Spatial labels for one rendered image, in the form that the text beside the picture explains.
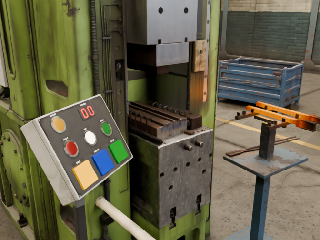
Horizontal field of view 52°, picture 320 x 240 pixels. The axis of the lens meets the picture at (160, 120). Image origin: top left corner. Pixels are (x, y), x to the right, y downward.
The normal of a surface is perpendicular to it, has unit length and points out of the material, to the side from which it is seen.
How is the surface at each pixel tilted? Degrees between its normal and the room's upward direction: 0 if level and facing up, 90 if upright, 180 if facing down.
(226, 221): 0
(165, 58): 90
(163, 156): 90
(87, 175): 60
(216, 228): 0
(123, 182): 90
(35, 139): 90
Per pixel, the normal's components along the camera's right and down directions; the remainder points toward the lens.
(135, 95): 0.65, 0.24
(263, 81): -0.66, 0.22
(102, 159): 0.79, -0.36
